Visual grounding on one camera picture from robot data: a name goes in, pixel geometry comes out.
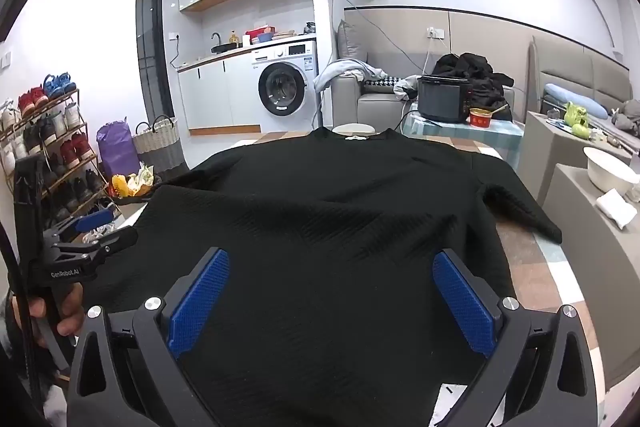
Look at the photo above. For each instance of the white base cabinets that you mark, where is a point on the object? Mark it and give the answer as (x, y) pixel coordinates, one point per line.
(215, 97)

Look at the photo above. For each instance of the black toaster oven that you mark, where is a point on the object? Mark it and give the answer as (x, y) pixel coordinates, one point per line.
(442, 99)

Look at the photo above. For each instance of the grey cushion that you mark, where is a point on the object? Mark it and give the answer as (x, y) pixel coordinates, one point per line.
(350, 47)

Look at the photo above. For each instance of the green plush toy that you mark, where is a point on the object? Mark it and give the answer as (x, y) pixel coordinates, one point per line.
(576, 117)

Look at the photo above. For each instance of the grey quilt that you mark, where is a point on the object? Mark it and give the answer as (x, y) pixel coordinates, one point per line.
(627, 117)

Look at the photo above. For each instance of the plaid tablecloth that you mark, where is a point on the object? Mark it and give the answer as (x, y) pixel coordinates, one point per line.
(530, 267)

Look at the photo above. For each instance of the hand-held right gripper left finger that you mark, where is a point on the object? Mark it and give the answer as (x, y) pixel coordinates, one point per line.
(200, 302)

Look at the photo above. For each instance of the black faucet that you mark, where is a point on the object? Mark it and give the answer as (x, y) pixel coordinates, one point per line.
(216, 38)

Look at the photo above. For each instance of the person's left hand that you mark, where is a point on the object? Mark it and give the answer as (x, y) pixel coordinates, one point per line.
(70, 307)

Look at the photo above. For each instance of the pale grey garment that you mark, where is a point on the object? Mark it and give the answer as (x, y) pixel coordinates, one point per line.
(406, 87)

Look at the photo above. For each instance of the pile of black clothes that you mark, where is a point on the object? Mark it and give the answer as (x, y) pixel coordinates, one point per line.
(480, 72)

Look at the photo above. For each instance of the purple bag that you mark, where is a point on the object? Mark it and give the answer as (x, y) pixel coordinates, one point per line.
(117, 152)

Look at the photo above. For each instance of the white washing machine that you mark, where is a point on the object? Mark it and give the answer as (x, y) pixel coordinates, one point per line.
(285, 92)

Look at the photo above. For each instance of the red basket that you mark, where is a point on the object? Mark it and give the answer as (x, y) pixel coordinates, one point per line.
(260, 34)

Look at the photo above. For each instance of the tall grey cabinet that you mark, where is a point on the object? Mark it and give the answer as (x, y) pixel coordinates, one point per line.
(590, 267)

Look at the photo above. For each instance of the blue checked side table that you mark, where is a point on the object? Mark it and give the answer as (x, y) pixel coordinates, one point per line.
(490, 142)

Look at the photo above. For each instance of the white folded towel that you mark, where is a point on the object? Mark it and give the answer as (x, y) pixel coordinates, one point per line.
(617, 209)

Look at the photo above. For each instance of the wooden shoe rack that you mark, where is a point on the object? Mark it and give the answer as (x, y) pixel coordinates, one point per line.
(45, 154)

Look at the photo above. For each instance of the grey padded headboard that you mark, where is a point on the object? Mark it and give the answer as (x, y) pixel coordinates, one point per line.
(575, 62)

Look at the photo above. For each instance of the white wall socket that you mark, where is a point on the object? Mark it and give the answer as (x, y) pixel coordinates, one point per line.
(434, 32)

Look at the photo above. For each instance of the houndstooth cushion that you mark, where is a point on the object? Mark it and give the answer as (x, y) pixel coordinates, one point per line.
(380, 84)

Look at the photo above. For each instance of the dark door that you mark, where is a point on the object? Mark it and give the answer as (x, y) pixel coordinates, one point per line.
(152, 57)

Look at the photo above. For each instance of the black knit sweater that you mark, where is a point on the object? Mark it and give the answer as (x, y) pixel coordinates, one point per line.
(320, 207)

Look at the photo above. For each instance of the grey sofa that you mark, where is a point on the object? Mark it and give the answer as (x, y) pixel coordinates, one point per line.
(375, 107)

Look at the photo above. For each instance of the red instant noodle cup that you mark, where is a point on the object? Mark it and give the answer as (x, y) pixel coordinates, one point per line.
(481, 119)

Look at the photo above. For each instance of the low grey cabinet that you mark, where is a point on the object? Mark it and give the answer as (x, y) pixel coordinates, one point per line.
(555, 152)

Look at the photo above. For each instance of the rows of shoes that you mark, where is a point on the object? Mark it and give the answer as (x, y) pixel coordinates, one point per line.
(50, 122)

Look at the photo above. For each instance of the yellow snack bags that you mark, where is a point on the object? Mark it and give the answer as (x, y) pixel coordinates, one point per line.
(132, 184)

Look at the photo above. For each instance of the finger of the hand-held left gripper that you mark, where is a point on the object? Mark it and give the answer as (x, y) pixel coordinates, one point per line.
(95, 219)
(117, 238)

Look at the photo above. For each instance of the white basin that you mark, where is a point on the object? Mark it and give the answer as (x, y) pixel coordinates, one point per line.
(607, 169)

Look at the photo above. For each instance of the woven basket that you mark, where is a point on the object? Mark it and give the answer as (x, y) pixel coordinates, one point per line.
(160, 147)

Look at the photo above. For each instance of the blue pillow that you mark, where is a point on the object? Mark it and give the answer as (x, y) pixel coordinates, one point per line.
(575, 99)

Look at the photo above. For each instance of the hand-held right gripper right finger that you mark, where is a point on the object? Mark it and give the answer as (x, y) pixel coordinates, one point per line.
(462, 302)

